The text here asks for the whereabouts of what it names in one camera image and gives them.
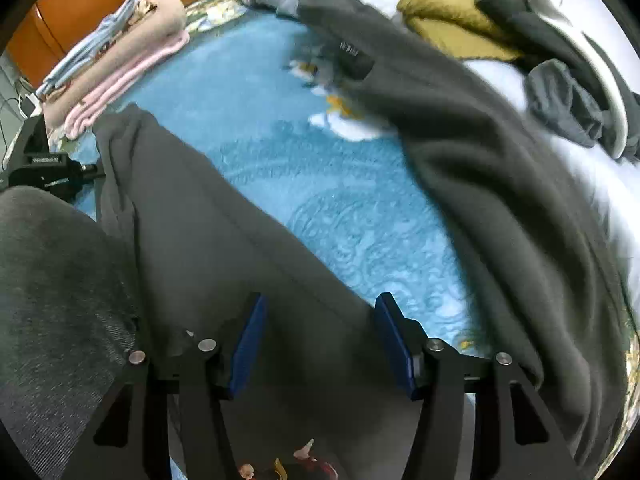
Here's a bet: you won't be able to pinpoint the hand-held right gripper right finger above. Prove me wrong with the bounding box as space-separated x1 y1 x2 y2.
374 291 586 480

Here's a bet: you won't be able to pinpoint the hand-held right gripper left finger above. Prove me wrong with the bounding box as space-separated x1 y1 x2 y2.
62 291 269 480

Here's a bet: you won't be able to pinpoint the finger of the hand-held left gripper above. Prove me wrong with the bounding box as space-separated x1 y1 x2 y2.
80 161 107 184

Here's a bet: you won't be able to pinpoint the dark grey fleece pants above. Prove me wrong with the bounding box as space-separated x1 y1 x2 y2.
92 0 640 480

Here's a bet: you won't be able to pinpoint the pink folded garment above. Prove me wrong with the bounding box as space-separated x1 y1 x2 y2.
64 30 191 140

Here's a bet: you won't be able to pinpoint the person's grey clothing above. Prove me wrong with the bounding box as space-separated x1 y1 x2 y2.
0 186 146 480

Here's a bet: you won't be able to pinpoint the blue striped folded garment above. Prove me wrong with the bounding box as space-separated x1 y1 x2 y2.
36 0 146 98

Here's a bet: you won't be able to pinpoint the wooden headboard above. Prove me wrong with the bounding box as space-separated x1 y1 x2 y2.
5 0 301 86

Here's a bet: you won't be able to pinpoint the light blue floral quilt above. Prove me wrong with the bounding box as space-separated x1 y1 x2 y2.
231 0 640 241

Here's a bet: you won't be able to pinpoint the mustard yellow knit sweater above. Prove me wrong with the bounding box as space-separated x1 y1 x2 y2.
396 0 526 63

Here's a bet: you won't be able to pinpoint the grey garment pile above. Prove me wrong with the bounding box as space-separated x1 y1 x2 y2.
362 0 640 161

